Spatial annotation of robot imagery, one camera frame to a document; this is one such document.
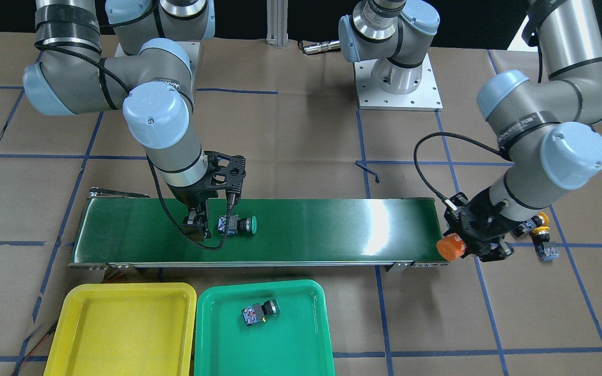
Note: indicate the yellow push button front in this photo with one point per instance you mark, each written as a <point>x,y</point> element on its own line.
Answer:
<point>539,220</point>

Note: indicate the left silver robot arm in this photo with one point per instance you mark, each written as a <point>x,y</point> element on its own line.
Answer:
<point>544,129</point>

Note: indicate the yellow push button rear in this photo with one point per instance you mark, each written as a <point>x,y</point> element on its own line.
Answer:
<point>546,250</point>

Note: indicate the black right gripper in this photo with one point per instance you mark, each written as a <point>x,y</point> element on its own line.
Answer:
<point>188,197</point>

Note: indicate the aluminium frame post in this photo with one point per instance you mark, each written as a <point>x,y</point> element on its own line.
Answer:
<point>276,20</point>

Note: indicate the orange cylinder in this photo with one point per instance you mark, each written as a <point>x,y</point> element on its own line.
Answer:
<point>451,247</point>

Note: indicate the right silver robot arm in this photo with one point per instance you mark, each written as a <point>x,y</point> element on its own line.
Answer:
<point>152,83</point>

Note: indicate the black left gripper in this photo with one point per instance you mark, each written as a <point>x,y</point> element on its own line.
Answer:
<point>472,225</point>

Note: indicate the yellow plastic tray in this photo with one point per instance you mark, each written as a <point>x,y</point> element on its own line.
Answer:
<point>124,329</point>

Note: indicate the green plastic tray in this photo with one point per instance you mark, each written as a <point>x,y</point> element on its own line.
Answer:
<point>295,341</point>

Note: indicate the yellow push button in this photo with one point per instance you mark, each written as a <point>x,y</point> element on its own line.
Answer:
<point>546,250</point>
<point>539,220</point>

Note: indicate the green conveyor belt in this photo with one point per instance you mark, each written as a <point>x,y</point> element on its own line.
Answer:
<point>136,232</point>

